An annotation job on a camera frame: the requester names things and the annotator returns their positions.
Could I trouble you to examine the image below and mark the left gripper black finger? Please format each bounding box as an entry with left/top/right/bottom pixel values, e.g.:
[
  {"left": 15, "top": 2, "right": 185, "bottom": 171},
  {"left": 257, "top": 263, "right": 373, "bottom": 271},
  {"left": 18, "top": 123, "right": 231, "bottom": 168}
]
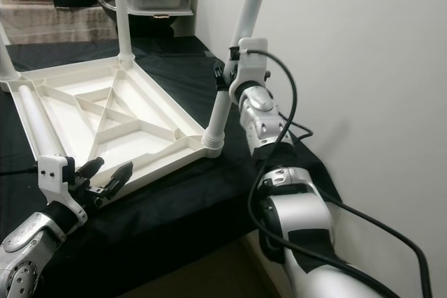
[
  {"left": 77, "top": 156, "right": 105, "bottom": 179},
  {"left": 101, "top": 161, "right": 133, "bottom": 195}
]

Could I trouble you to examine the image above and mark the white plastic table top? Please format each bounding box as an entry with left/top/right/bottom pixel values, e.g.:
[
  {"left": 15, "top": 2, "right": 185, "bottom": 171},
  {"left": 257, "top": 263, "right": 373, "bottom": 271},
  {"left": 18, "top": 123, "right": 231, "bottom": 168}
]
[{"left": 0, "top": 54, "right": 226, "bottom": 195}]

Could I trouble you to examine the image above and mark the white plastic table leg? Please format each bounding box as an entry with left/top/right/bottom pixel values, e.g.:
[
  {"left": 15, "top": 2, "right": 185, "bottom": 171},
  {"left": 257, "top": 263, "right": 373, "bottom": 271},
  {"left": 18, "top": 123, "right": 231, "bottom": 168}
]
[
  {"left": 112, "top": 0, "right": 135, "bottom": 68},
  {"left": 17, "top": 85, "right": 67, "bottom": 161},
  {"left": 203, "top": 0, "right": 274, "bottom": 151},
  {"left": 0, "top": 29, "right": 20, "bottom": 82}
]

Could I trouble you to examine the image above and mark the black tablecloth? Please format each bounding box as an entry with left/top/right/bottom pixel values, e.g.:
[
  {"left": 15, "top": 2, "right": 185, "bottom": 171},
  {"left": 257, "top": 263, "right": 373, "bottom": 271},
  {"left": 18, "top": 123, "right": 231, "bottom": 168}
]
[{"left": 0, "top": 33, "right": 343, "bottom": 298}]

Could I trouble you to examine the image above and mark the beige patterned cloth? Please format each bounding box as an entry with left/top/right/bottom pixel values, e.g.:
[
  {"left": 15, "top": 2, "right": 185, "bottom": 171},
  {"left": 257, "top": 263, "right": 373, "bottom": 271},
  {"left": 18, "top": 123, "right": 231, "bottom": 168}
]
[{"left": 0, "top": 3, "right": 119, "bottom": 45}]

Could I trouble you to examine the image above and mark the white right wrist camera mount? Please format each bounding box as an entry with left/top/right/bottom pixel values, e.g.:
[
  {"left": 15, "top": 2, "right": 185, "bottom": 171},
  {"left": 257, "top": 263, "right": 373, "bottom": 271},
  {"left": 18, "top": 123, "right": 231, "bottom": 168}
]
[{"left": 232, "top": 38, "right": 270, "bottom": 100}]

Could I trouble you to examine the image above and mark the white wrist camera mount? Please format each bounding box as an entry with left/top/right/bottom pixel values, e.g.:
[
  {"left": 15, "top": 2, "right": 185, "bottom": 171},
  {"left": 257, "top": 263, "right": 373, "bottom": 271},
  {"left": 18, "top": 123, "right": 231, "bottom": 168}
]
[
  {"left": 232, "top": 38, "right": 270, "bottom": 100},
  {"left": 38, "top": 154, "right": 78, "bottom": 209}
]

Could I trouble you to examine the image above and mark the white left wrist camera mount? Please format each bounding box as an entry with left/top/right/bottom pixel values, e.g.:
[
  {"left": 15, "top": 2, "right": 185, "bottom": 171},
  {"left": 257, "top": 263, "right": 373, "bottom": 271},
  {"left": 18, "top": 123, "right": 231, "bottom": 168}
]
[{"left": 38, "top": 154, "right": 78, "bottom": 209}]

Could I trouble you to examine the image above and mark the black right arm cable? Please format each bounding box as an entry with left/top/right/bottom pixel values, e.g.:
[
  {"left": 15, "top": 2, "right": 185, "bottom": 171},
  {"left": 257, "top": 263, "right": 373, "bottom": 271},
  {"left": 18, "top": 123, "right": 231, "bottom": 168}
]
[{"left": 248, "top": 50, "right": 432, "bottom": 298}]

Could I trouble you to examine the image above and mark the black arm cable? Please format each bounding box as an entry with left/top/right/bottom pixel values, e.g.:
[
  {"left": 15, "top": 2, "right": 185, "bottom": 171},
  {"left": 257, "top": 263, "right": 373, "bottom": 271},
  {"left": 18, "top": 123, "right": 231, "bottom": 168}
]
[
  {"left": 248, "top": 50, "right": 432, "bottom": 298},
  {"left": 0, "top": 165, "right": 43, "bottom": 177}
]

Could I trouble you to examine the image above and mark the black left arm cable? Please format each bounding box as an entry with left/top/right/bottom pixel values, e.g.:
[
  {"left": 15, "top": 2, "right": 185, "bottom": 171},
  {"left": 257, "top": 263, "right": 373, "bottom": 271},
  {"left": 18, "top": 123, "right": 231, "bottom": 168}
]
[{"left": 0, "top": 165, "right": 43, "bottom": 177}]

